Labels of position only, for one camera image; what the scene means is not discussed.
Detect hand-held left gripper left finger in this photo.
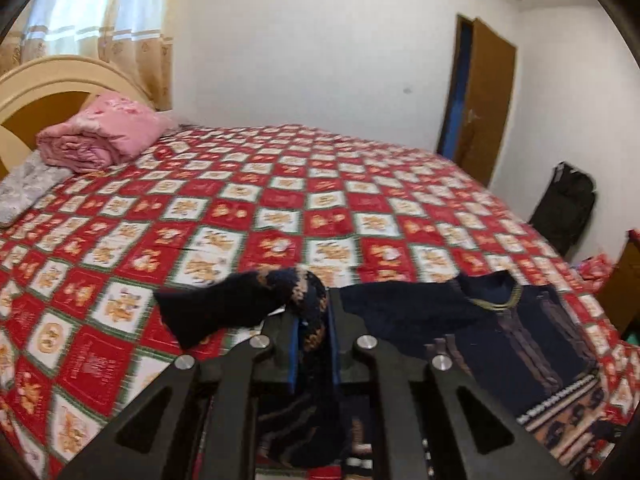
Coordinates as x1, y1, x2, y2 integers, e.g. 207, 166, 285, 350
57, 310, 302, 480

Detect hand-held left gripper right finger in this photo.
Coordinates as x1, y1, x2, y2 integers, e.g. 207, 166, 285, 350
327, 287, 576, 480

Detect navy patterned knit sweater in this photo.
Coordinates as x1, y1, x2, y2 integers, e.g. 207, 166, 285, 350
152, 267, 626, 480

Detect red checkered bear quilt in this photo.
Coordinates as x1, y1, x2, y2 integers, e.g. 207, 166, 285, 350
0, 122, 640, 480

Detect black backpack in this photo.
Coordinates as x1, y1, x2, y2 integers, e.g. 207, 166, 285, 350
528, 161, 597, 262

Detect red patterned cloth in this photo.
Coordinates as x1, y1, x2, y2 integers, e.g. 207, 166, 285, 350
575, 254, 612, 293

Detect pink folded blanket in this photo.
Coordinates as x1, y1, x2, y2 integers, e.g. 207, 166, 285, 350
37, 92, 174, 171

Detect brown wooden door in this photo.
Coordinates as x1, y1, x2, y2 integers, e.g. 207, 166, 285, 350
436, 14, 517, 188

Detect brown wooden cabinet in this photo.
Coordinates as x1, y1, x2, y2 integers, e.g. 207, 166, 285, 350
602, 237, 640, 337

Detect grey floral pillow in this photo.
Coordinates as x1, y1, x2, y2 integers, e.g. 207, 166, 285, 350
0, 152, 72, 227

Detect cream wooden headboard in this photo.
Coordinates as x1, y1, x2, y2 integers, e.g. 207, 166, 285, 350
0, 55, 157, 181

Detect beige patterned curtain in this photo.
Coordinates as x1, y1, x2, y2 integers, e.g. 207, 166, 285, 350
0, 0, 193, 112

